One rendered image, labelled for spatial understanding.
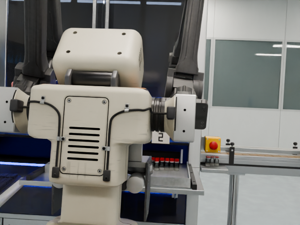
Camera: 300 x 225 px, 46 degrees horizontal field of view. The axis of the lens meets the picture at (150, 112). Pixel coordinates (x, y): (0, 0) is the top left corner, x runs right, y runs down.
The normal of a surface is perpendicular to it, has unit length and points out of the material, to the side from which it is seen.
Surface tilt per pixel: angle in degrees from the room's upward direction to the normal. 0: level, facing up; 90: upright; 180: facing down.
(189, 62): 81
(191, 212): 90
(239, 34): 90
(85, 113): 82
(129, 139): 82
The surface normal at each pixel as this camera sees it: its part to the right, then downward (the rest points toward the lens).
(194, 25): 0.00, -0.11
